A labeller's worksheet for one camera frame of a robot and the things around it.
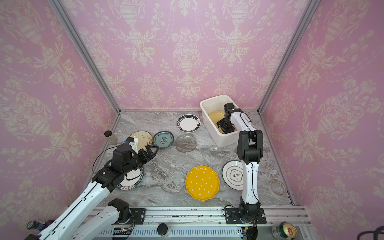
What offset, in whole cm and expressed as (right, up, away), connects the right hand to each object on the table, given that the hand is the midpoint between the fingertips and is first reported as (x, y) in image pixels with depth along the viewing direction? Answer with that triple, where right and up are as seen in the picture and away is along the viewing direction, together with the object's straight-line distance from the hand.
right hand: (221, 127), depth 104 cm
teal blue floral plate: (-41, -8, -1) cm, 41 cm away
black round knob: (-31, -42, -42) cm, 67 cm away
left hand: (-38, -12, -28) cm, 49 cm away
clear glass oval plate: (-25, -10, -1) cm, 27 cm away
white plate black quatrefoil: (+4, -27, -16) cm, 32 cm away
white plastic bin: (-7, +17, +3) cm, 19 cm away
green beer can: (+19, -42, -42) cm, 62 cm away
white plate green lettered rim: (-45, -21, -41) cm, 64 cm away
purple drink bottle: (-78, -36, -47) cm, 98 cm away
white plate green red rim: (-23, +3, +10) cm, 26 cm away
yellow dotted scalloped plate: (-14, -31, -20) cm, 39 cm away
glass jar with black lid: (-73, -7, -6) cm, 73 cm away
